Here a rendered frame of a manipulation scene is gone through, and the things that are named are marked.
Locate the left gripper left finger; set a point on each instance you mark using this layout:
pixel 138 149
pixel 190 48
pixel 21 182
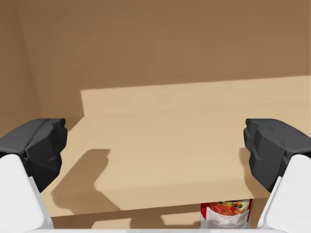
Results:
pixel 36 150

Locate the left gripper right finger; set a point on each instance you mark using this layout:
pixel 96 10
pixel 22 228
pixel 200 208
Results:
pixel 272 150

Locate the red and white can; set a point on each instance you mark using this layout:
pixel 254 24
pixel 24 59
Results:
pixel 224 214

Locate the pale wooden shelf unit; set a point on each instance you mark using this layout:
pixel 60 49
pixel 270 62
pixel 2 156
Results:
pixel 155 72

